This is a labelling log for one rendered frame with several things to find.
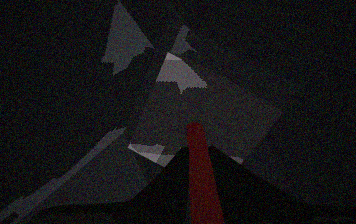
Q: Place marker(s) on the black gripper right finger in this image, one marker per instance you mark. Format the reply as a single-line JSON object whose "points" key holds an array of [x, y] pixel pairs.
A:
{"points": [[246, 198]]}

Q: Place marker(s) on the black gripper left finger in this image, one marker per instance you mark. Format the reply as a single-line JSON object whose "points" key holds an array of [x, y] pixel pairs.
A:
{"points": [[162, 201]]}

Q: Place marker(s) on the dark red peg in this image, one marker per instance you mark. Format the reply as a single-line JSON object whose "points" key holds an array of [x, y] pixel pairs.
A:
{"points": [[204, 199]]}

